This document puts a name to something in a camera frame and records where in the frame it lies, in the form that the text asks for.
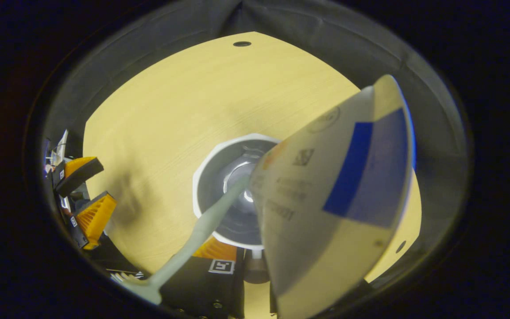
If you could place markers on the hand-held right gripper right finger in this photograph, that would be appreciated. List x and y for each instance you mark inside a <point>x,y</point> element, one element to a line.
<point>273,301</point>

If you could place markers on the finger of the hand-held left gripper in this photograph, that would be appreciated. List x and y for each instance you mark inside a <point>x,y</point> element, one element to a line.
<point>80,173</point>
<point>95,217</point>

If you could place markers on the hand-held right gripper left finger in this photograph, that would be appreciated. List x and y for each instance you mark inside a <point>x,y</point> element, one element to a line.
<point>239,292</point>

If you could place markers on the pale green toothbrush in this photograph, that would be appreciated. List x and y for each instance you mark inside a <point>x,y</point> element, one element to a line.
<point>193,243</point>

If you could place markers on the white toothpaste tube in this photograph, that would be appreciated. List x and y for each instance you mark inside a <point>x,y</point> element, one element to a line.
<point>326,199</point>

